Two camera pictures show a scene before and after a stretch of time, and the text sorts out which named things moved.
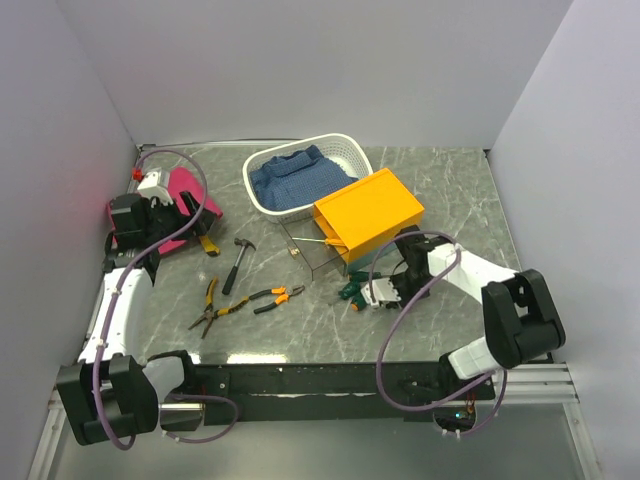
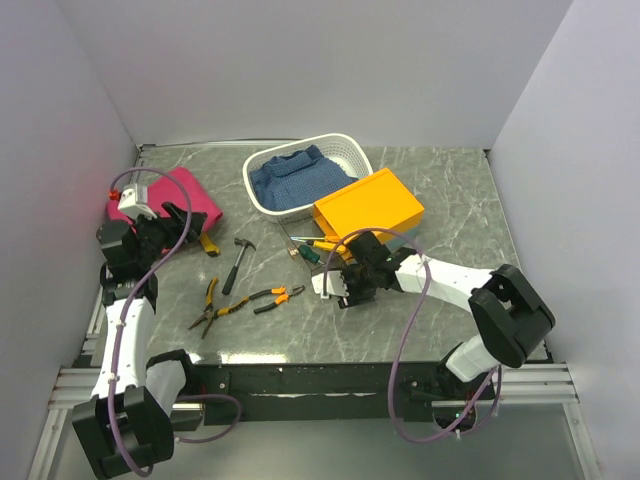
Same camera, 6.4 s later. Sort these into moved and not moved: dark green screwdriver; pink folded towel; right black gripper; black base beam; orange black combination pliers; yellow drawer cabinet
Moved: right black gripper; dark green screwdriver
Not moved: yellow drawer cabinet; pink folded towel; black base beam; orange black combination pliers
